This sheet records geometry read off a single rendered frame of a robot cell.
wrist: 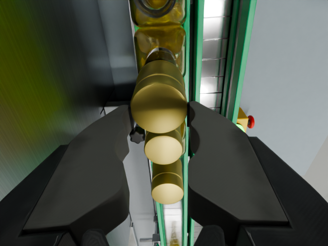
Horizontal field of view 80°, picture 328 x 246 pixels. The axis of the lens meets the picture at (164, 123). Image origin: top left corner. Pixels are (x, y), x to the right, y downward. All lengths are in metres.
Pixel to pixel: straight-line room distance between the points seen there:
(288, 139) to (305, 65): 0.26
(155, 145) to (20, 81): 0.13
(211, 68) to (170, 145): 0.30
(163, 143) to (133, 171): 0.44
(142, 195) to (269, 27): 0.59
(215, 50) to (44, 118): 0.33
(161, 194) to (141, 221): 0.59
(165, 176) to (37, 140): 0.13
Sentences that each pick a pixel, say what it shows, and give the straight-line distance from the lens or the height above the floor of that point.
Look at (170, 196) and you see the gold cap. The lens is 0.22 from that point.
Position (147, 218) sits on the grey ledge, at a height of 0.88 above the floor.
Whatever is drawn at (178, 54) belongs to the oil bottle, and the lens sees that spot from 0.21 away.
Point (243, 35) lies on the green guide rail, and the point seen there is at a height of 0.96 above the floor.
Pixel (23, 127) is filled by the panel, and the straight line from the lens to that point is 0.21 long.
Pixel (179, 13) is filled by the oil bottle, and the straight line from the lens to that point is 0.21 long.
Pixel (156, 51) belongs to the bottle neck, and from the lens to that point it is 0.19.
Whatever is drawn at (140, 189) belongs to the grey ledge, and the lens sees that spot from 0.66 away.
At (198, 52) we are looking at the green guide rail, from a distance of 0.34.
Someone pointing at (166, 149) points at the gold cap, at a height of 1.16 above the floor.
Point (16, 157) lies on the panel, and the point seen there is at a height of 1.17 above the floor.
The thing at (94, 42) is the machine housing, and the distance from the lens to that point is 0.49.
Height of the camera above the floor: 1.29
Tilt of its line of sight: 58 degrees down
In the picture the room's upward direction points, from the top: 180 degrees clockwise
